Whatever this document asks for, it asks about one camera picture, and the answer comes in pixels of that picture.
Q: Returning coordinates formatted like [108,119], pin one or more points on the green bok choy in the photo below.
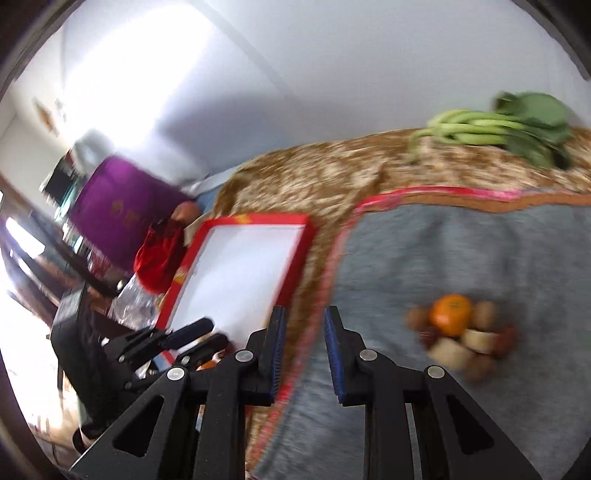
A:
[466,129]

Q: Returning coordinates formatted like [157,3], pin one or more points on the blue mattress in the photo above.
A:
[210,198]

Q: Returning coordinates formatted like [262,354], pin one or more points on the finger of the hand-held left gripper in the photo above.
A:
[184,333]
[203,350]

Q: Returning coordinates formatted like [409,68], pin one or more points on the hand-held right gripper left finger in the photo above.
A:
[277,350]

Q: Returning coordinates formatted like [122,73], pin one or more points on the clear plastic bag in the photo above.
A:
[134,304]

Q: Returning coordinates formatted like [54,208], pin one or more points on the red date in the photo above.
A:
[508,340]
[430,337]

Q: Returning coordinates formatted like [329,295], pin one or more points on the purple bag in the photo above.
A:
[120,207]

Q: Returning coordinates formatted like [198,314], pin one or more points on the pale fruit chunk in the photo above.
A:
[450,353]
[478,340]

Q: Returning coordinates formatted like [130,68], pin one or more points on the orange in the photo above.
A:
[207,365]
[451,314]

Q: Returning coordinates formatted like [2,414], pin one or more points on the brown patterned blanket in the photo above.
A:
[314,175]

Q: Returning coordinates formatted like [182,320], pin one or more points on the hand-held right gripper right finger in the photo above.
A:
[332,355]

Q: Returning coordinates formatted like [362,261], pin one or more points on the framed wall picture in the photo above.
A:
[44,113]

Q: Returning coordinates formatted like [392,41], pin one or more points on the red tray box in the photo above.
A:
[240,267]

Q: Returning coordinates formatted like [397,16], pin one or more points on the grey felt mat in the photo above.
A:
[415,258]

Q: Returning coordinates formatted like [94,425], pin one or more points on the brown longan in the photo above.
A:
[418,318]
[484,314]
[480,368]

